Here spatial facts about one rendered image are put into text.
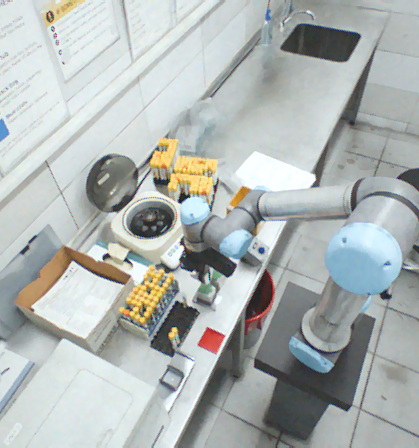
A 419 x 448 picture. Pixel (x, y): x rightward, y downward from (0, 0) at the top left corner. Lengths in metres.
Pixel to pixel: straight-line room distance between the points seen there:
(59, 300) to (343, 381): 0.91
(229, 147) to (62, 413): 1.32
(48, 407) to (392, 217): 0.81
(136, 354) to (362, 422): 1.27
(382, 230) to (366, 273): 0.07
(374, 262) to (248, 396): 1.59
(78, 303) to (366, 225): 0.99
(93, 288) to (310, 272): 1.48
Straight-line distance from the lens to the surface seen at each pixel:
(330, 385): 1.26
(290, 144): 1.94
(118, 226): 1.49
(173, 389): 1.25
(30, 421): 1.05
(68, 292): 1.45
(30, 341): 1.49
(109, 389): 1.01
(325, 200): 0.89
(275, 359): 1.25
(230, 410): 2.18
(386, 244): 0.70
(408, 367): 2.42
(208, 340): 1.34
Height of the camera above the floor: 2.11
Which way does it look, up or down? 51 degrees down
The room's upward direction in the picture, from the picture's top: 4 degrees counter-clockwise
